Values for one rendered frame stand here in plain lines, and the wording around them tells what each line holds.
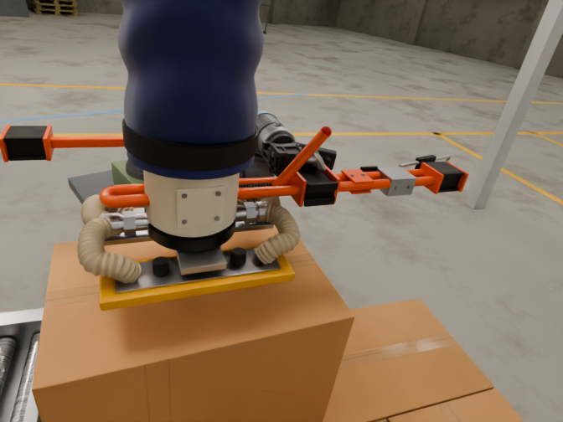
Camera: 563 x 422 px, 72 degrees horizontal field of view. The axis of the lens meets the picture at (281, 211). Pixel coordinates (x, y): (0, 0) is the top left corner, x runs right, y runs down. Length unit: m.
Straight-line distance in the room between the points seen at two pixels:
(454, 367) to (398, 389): 0.23
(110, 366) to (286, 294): 0.38
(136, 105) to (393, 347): 1.11
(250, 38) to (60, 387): 0.62
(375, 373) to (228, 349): 0.65
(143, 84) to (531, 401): 2.15
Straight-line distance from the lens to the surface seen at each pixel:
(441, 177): 0.97
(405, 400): 1.30
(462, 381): 1.43
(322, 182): 0.78
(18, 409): 1.26
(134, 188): 0.75
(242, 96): 0.61
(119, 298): 0.69
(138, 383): 0.80
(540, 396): 2.39
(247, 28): 0.59
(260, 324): 0.81
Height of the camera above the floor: 1.54
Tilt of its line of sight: 30 degrees down
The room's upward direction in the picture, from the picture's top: 8 degrees clockwise
